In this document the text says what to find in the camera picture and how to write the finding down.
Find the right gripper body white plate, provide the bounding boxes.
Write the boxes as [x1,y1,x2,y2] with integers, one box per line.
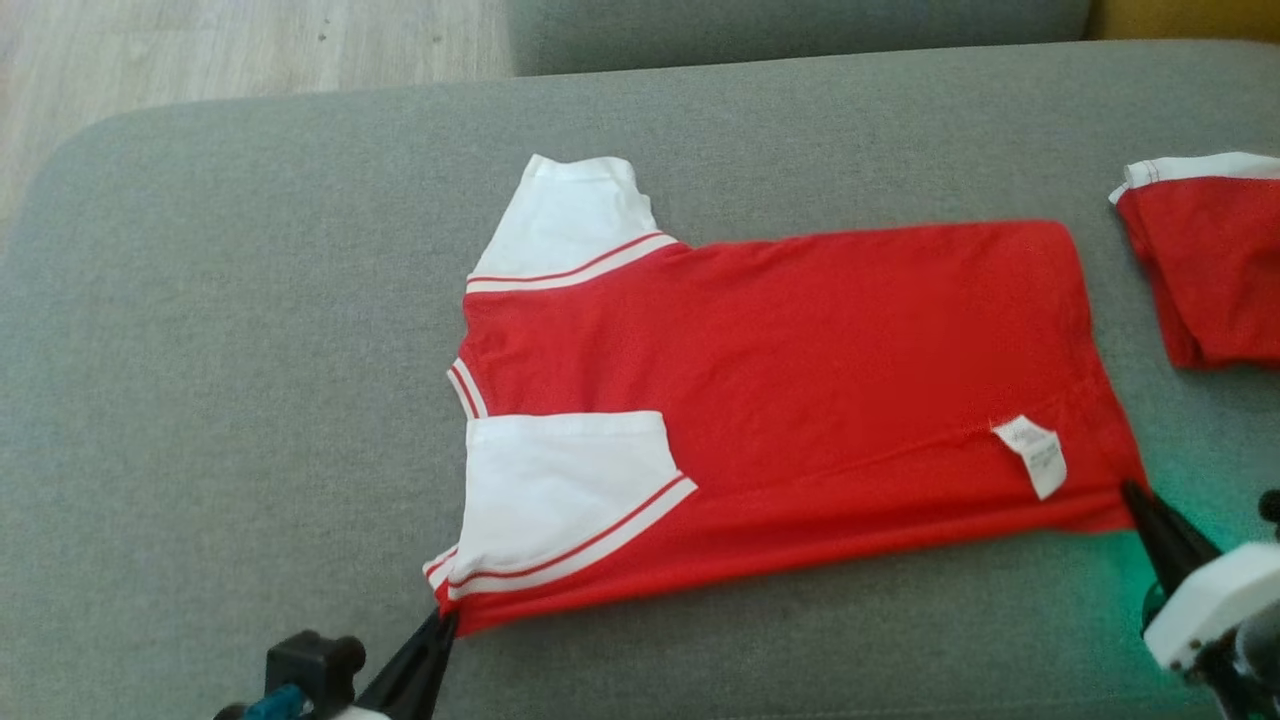
[1143,544,1280,720]

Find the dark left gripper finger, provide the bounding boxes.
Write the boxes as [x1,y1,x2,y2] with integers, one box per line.
[355,608,461,720]

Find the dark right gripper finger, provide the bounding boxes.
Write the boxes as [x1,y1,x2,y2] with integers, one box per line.
[1119,480,1224,600]

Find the red shorts white stripe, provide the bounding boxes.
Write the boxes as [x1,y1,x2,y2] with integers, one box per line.
[1107,152,1280,372]

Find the red basketball jersey white sleeves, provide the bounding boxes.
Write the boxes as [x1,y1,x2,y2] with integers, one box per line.
[422,153,1152,639]

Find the grey fabric sofa seat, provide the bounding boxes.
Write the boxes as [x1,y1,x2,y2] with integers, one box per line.
[0,40,1280,720]

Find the yellow cushion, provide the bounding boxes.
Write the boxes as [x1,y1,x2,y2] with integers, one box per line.
[1088,0,1280,43]

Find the grey sofa cushion section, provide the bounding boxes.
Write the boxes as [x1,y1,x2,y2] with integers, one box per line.
[505,0,1097,77]

